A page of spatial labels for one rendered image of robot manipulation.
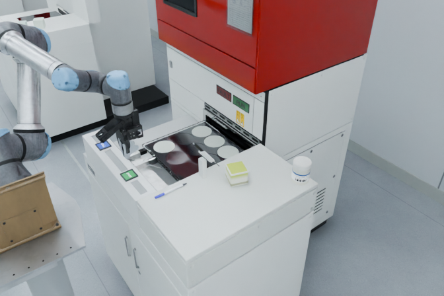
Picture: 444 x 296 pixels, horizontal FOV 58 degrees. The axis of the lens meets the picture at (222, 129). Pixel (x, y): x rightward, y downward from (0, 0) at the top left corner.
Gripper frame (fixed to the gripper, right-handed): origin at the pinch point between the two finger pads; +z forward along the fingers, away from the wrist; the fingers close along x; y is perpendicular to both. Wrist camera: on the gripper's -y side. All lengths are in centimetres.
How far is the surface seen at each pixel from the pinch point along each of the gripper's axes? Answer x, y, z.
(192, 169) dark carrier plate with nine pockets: -6.2, 27.0, 15.7
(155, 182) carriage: -1.4, 10.9, 17.6
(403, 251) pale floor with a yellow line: -60, 145, 106
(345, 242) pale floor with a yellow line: -34, 122, 106
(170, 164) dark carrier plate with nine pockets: 2.4, 21.1, 15.6
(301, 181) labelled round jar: -48, 50, 7
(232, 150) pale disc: -6, 50, 16
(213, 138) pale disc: 7, 49, 16
